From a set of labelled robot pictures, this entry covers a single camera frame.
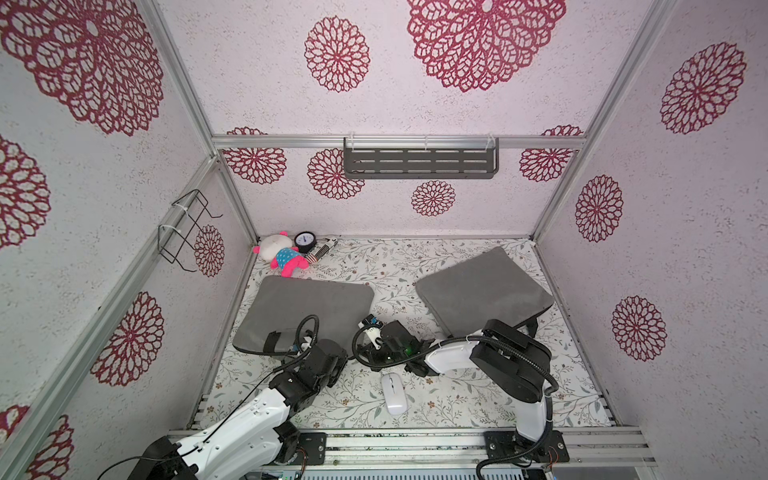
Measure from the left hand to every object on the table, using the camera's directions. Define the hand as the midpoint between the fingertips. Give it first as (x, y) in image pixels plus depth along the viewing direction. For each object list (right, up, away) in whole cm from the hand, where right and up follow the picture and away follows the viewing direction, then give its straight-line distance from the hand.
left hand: (349, 350), depth 85 cm
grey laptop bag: (+47, +17, +19) cm, 53 cm away
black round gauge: (-21, +34, +32) cm, 51 cm away
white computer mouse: (+13, -11, -3) cm, 17 cm away
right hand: (+3, -1, +5) cm, 6 cm away
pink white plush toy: (-26, +28, +21) cm, 44 cm away
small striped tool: (-17, +27, +25) cm, 41 cm away
